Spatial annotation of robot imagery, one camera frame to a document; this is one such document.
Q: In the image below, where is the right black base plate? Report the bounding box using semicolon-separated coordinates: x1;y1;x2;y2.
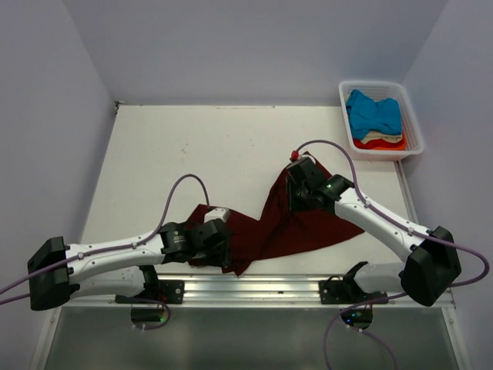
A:
318;276;387;304

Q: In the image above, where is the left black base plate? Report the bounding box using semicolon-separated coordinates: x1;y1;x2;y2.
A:
115;280;185;304

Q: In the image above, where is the aluminium mounting rail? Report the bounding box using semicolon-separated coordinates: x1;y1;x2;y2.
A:
49;272;455;309

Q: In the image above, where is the cream t shirt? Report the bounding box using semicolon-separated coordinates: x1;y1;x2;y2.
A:
361;130;403;144

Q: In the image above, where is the dark red t shirt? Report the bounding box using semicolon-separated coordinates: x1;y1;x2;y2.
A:
186;151;365;278

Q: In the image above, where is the white plastic basket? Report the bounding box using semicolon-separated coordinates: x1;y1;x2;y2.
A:
338;80;424;161

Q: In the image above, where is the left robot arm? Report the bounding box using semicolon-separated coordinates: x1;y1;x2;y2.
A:
27;218;232;311

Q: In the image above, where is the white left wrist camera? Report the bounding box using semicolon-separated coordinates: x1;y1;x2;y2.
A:
204;207;230;223

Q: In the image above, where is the orange red t shirt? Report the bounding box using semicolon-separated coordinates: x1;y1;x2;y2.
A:
353;136;407;150

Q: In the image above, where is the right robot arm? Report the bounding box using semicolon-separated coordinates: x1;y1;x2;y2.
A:
286;157;461;307

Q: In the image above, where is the blue t shirt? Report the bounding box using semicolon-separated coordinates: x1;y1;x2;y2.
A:
345;89;402;140

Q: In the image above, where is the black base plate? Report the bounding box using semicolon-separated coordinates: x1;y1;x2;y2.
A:
115;280;185;304
318;276;387;304

